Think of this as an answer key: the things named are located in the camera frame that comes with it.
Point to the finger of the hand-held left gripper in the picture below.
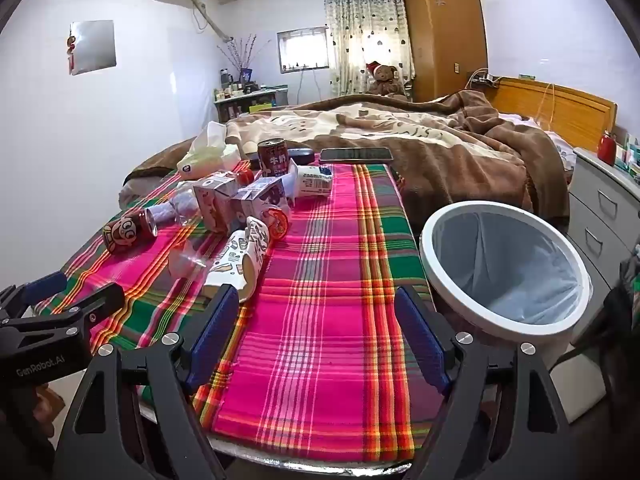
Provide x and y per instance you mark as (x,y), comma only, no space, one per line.
(102,300)
(45,283)

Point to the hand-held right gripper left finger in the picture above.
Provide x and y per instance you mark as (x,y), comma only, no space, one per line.
(217,330)

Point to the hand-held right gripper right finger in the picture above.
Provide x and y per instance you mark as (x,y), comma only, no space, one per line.
(417,330)

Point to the red cartoon drink can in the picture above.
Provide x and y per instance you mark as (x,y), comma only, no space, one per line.
(125,232)

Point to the clear ridged plastic cup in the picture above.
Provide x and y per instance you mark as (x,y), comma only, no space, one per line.
(187,262)

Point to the white round waste bin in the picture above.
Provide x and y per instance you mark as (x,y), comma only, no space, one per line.
(525,327)

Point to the clear bottle with red cap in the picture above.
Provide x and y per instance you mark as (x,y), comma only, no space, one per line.
(175,205)

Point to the small white purple milk carton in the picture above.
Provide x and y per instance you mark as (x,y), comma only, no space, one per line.
(260,197)
(215,205)

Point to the white yogurt cup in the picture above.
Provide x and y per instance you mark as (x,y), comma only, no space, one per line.
(312,182)

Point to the dark red drink can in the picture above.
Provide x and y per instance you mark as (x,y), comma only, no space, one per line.
(274,160)

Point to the pink green plaid tablecloth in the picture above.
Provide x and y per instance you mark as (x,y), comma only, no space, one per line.
(325,335)

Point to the soft tissue pack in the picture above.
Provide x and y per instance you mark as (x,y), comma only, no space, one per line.
(210,157)

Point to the brown beige blanket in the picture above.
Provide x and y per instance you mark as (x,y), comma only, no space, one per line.
(450,160)

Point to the black smartphone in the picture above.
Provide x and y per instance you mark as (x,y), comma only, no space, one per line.
(355,155)

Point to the black metal chair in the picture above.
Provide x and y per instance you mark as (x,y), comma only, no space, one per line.
(607,355)

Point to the dark glasses case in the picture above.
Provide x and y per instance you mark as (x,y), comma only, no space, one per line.
(301,154)

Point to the grey drawer cabinet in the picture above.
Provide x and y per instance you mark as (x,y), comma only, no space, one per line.
(595,210)

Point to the white floral bedsheet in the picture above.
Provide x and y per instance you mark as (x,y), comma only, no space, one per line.
(560,150)

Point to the grey shelf unit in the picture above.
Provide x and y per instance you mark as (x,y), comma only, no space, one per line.
(250,102)

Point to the red hanging ornament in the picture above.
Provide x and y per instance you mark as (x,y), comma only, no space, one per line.
(72,55)

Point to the row of bottles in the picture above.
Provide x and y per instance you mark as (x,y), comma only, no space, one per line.
(230,90)

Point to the brown teddy bear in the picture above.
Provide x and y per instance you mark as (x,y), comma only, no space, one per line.
(385,77)

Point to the white power strip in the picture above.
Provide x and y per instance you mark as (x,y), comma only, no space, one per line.
(484,78)

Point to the wooden bed headboard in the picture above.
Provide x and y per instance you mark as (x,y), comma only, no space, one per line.
(565,105)

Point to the dried branches in vase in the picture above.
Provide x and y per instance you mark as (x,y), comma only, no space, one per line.
(242,57)

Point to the stack of small boxes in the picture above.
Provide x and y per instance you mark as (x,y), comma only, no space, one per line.
(631,157)

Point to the small window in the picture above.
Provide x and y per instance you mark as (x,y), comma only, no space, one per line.
(302,50)

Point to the wooden wardrobe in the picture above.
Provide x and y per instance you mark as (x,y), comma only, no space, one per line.
(445,35)

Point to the white air conditioner pipe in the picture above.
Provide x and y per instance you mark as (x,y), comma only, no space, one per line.
(212,22)

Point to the blue white patterned curtain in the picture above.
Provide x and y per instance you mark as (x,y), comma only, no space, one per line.
(360,25)

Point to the silver wall sheet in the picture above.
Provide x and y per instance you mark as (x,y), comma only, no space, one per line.
(92,47)

